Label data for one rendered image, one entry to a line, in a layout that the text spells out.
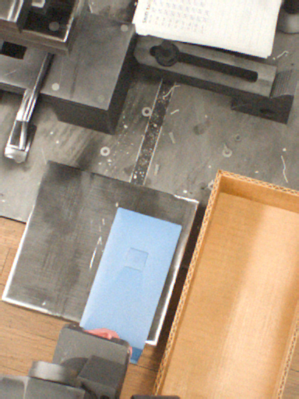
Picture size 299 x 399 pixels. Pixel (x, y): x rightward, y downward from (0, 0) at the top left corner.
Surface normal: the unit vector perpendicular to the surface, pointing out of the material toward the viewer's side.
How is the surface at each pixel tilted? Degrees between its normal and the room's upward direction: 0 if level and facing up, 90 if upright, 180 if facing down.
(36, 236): 0
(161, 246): 0
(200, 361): 0
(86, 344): 30
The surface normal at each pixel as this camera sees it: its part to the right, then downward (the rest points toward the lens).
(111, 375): 0.25, -0.93
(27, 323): -0.04, -0.25
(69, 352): -0.18, 0.24
